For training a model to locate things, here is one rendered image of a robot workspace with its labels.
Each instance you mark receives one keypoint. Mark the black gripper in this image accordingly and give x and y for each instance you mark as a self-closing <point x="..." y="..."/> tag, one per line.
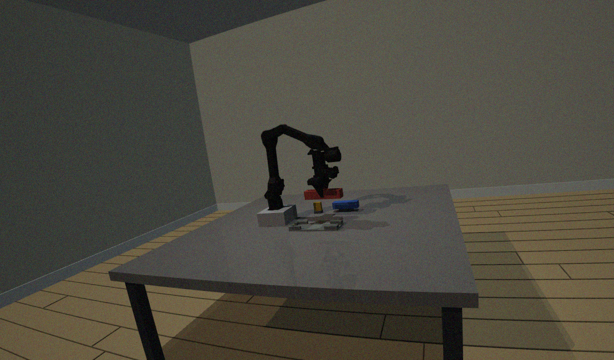
<point x="317" y="181"/>

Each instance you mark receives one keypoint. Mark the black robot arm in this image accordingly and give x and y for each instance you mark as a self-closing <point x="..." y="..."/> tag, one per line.
<point x="315" y="142"/>

